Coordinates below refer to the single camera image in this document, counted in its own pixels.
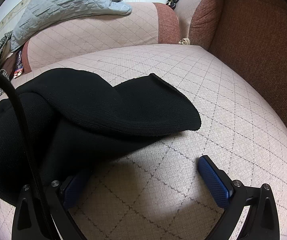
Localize black knit pants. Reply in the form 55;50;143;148
0;68;201;205

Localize pink quilted mattress cover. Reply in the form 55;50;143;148
0;43;287;240

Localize colourful snack packet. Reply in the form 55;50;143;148
13;50;24;79

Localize pink quilted bolster cushion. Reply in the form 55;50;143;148
21;2;180;73

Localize grey quilted pillow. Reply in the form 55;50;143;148
10;0;132;52

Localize pink red corner cushion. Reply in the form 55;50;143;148
174;0;224;50

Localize black sandals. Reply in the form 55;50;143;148
166;0;179;10

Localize black cable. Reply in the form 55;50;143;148
0;66;27;136

